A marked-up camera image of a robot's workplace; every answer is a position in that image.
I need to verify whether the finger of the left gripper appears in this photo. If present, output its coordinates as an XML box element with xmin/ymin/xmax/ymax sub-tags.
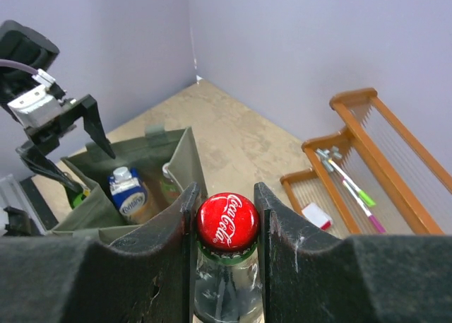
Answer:
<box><xmin>81</xmin><ymin>95</ymin><xmax>116</xmax><ymax>159</ymax></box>
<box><xmin>19</xmin><ymin>153</ymin><xmax>83</xmax><ymax>193</ymax></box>

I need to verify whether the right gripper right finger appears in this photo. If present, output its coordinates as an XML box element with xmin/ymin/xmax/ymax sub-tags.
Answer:
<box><xmin>254</xmin><ymin>182</ymin><xmax>451</xmax><ymax>322</ymax></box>

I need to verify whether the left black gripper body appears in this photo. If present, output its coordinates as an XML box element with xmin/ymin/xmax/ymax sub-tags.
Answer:
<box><xmin>16</xmin><ymin>98</ymin><xmax>83</xmax><ymax>157</ymax></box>

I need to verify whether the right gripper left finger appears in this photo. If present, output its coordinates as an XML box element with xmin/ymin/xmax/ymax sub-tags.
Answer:
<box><xmin>1</xmin><ymin>183</ymin><xmax>201</xmax><ymax>322</ymax></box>

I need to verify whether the green canvas bag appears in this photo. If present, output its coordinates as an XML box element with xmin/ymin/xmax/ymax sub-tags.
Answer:
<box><xmin>51</xmin><ymin>127</ymin><xmax>208</xmax><ymax>243</ymax></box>

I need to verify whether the blue juice carton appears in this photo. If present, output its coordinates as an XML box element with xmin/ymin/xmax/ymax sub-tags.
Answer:
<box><xmin>108</xmin><ymin>166</ymin><xmax>153</xmax><ymax>225</ymax></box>

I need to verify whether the dark cola bottle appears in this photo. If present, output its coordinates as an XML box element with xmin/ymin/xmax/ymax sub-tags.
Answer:
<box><xmin>193</xmin><ymin>192</ymin><xmax>264</xmax><ymax>322</ymax></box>

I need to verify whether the orange juice plastic bottle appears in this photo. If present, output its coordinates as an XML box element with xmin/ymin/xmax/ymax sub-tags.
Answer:
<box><xmin>160</xmin><ymin>162</ymin><xmax>181</xmax><ymax>204</ymax></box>

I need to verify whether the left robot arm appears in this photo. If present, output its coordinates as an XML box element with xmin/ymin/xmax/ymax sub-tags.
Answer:
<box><xmin>1</xmin><ymin>20</ymin><xmax>116</xmax><ymax>194</ymax></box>

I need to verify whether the green round glass bottle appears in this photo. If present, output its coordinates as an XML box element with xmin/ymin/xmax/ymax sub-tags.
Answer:
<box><xmin>64</xmin><ymin>185</ymin><xmax>90</xmax><ymax>209</ymax></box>

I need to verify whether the white red eraser box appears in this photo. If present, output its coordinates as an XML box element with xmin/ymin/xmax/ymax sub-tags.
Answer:
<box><xmin>302</xmin><ymin>203</ymin><xmax>333</xmax><ymax>230</ymax></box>

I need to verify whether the pink capped marker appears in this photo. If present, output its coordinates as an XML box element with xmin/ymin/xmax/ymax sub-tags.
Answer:
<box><xmin>342</xmin><ymin>179</ymin><xmax>386</xmax><ymax>234</ymax></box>

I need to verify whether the green capped marker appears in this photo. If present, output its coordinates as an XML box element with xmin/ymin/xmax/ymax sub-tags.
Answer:
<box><xmin>326</xmin><ymin>158</ymin><xmax>376</xmax><ymax>207</ymax></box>

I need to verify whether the orange wooden shelf rack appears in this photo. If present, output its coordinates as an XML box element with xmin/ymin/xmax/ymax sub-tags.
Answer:
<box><xmin>280</xmin><ymin>88</ymin><xmax>451</xmax><ymax>237</ymax></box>

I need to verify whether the grey marker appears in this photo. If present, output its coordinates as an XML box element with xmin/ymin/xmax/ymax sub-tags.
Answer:
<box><xmin>316</xmin><ymin>146</ymin><xmax>343</xmax><ymax>173</ymax></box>

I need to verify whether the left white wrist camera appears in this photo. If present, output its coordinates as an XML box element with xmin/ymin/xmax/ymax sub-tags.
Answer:
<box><xmin>7</xmin><ymin>69</ymin><xmax>66</xmax><ymax>128</ymax></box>

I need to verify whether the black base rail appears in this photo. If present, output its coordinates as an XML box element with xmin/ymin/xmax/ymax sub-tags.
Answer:
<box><xmin>1</xmin><ymin>175</ymin><xmax>58</xmax><ymax>236</ymax></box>

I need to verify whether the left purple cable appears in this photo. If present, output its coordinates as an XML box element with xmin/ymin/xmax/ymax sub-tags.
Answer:
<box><xmin>0</xmin><ymin>59</ymin><xmax>39</xmax><ymax>77</ymax></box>

